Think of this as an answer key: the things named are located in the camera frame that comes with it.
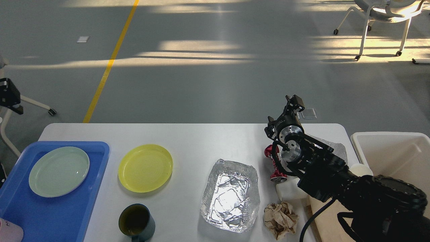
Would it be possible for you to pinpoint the aluminium foil tray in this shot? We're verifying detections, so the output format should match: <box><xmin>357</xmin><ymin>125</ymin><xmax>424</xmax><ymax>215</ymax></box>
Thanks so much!
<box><xmin>200</xmin><ymin>159</ymin><xmax>260</xmax><ymax>233</ymax></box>

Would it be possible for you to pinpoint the white plastic bin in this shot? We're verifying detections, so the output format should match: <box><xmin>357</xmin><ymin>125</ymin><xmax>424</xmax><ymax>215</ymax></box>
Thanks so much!
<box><xmin>351</xmin><ymin>131</ymin><xmax>430</xmax><ymax>196</ymax></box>

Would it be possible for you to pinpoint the crumpled brown paper ball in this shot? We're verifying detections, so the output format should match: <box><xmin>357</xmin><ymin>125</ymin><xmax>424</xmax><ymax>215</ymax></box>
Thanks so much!
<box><xmin>263</xmin><ymin>202</ymin><xmax>299</xmax><ymax>241</ymax></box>

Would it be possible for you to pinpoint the blue plastic tray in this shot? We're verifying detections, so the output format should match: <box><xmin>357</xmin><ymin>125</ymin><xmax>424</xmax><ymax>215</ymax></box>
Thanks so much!
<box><xmin>0</xmin><ymin>141</ymin><xmax>110</xmax><ymax>242</ymax></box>

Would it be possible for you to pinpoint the pale green plate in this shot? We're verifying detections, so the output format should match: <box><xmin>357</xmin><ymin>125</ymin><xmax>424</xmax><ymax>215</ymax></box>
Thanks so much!
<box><xmin>28</xmin><ymin>147</ymin><xmax>90</xmax><ymax>198</ymax></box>

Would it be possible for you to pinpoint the wooden board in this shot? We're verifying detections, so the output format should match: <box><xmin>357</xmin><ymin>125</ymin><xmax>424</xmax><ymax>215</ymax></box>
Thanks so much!
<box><xmin>311</xmin><ymin>201</ymin><xmax>354</xmax><ymax>242</ymax></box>

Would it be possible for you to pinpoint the yellow plastic plate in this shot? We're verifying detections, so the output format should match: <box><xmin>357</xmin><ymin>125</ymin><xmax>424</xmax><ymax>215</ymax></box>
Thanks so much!
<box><xmin>117</xmin><ymin>144</ymin><xmax>173</xmax><ymax>193</ymax></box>

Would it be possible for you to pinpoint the dark teal ribbed mug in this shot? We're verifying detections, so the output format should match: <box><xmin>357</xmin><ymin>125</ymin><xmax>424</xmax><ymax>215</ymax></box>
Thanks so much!
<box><xmin>118</xmin><ymin>203</ymin><xmax>156</xmax><ymax>242</ymax></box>

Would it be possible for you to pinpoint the pink ribbed mug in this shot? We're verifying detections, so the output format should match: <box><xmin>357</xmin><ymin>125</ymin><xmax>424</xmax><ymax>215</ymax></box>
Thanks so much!
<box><xmin>0</xmin><ymin>218</ymin><xmax>24</xmax><ymax>242</ymax></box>

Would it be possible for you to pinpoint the white office chair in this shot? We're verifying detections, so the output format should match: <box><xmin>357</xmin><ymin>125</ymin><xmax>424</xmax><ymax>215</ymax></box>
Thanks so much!
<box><xmin>333</xmin><ymin>0</ymin><xmax>425</xmax><ymax>61</ymax></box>

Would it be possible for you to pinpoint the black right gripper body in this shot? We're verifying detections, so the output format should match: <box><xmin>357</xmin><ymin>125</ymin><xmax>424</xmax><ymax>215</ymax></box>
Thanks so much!
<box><xmin>264</xmin><ymin>115</ymin><xmax>304</xmax><ymax>142</ymax></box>

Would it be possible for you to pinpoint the crushed red soda can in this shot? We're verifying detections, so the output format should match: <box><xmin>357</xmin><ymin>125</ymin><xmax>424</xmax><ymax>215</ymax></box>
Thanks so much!
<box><xmin>264</xmin><ymin>145</ymin><xmax>287</xmax><ymax>184</ymax></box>

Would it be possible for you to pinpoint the white chair base left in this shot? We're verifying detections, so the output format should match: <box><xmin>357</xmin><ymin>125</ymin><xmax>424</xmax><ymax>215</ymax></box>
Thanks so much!
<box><xmin>0</xmin><ymin>59</ymin><xmax>57</xmax><ymax>158</ymax></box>

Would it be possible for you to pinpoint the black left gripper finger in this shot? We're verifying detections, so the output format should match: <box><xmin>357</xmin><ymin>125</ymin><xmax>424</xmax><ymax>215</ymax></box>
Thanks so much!
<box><xmin>0</xmin><ymin>78</ymin><xmax>24</xmax><ymax>115</ymax></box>

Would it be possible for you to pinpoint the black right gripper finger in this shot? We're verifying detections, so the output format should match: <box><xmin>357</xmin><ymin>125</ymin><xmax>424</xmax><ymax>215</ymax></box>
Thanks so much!
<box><xmin>291</xmin><ymin>95</ymin><xmax>305</xmax><ymax>115</ymax></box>
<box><xmin>282</xmin><ymin>95</ymin><xmax>295</xmax><ymax>116</ymax></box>

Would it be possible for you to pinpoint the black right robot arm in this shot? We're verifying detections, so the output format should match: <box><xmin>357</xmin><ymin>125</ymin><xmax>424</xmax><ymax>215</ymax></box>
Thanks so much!
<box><xmin>264</xmin><ymin>95</ymin><xmax>430</xmax><ymax>242</ymax></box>

